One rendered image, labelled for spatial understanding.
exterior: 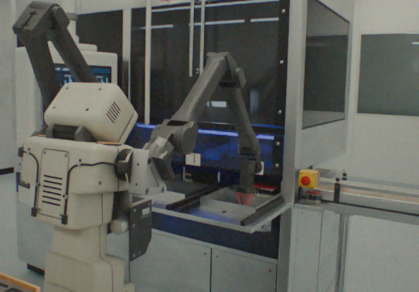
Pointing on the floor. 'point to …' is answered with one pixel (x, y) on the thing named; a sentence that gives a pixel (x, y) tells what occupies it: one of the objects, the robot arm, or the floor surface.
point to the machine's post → (292, 131)
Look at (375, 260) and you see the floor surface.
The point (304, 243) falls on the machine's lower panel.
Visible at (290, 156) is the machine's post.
